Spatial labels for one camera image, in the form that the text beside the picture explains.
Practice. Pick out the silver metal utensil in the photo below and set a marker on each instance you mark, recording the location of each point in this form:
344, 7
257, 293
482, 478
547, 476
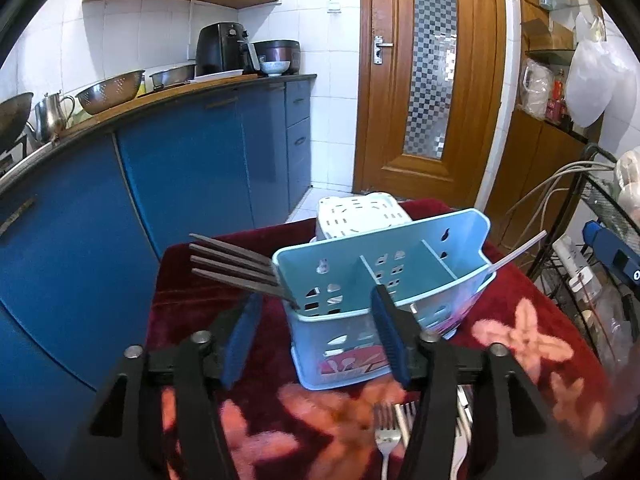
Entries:
461, 435

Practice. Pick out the white plastic bag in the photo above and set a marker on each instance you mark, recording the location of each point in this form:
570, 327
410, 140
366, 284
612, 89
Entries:
595, 80

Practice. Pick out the steel kettle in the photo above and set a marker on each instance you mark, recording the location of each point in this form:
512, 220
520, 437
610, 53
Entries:
50, 117

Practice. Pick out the steel colander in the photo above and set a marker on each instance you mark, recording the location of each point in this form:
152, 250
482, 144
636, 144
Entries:
110, 92

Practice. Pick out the blue base cabinets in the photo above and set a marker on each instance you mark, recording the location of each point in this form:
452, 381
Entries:
175, 170

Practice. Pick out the wooden shelf unit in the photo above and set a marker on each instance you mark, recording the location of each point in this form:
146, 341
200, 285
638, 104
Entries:
525, 160

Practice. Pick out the white power strip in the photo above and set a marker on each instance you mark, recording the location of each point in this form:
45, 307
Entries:
575, 265

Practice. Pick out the dark wok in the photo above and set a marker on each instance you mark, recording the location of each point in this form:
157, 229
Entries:
15, 117

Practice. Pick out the black air fryer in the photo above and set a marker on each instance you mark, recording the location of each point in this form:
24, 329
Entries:
220, 50

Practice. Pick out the clear bag of goods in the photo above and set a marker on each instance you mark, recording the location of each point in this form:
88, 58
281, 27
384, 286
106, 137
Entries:
535, 87

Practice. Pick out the bagged goods on rack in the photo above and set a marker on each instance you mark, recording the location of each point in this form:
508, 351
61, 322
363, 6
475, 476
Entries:
629, 185

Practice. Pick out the yellow-green bottle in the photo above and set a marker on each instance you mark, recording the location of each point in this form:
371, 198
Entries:
143, 85

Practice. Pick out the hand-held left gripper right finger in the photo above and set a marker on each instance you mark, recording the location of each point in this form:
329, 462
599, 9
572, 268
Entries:
390, 340

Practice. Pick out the white tray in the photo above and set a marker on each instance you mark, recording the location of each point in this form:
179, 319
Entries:
217, 76

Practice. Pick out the white and blue bowl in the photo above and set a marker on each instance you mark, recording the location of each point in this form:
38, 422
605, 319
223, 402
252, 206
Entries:
275, 68

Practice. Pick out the held metal fork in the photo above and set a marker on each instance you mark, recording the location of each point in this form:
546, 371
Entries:
240, 285

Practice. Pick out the red packets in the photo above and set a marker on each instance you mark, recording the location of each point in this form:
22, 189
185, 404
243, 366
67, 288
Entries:
556, 105

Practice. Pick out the white plastic basket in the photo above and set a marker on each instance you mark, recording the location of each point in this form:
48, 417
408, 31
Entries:
360, 215

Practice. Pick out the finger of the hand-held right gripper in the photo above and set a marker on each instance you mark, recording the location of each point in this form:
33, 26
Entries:
607, 247

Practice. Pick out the wooden door with glass panel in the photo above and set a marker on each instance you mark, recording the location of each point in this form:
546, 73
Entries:
385, 125

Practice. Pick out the red floral blanket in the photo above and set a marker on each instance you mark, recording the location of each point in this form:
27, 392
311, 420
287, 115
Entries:
525, 300

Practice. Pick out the dark wooden chopstick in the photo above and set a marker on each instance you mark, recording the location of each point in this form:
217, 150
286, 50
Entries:
230, 258
230, 246
232, 270

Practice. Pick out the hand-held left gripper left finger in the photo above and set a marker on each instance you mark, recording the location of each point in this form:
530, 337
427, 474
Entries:
242, 340

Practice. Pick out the dark rice cooker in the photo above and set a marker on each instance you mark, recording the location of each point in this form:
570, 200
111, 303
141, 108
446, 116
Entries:
285, 52

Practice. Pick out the silver fork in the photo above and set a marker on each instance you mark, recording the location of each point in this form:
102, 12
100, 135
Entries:
387, 435
407, 412

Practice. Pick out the steel mixing bowl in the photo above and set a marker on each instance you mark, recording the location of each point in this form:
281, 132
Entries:
172, 76

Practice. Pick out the light blue plastic utensil caddy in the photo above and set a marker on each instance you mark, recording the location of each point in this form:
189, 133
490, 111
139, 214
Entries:
325, 355

